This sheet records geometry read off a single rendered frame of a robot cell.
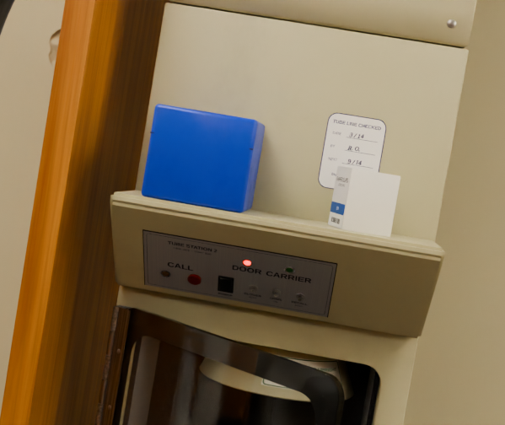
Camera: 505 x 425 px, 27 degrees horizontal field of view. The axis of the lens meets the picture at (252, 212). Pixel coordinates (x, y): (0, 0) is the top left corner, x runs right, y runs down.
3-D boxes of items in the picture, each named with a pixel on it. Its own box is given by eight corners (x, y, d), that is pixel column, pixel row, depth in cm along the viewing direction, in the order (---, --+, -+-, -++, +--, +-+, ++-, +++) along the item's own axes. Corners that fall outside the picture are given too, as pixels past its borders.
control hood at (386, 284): (117, 282, 113) (132, 189, 112) (420, 336, 110) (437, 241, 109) (92, 294, 101) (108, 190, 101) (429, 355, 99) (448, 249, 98)
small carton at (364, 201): (327, 224, 106) (337, 165, 106) (374, 232, 107) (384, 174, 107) (341, 229, 101) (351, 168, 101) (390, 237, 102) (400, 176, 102)
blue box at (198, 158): (158, 194, 111) (172, 109, 111) (251, 210, 110) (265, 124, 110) (139, 196, 101) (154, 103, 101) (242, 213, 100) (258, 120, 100)
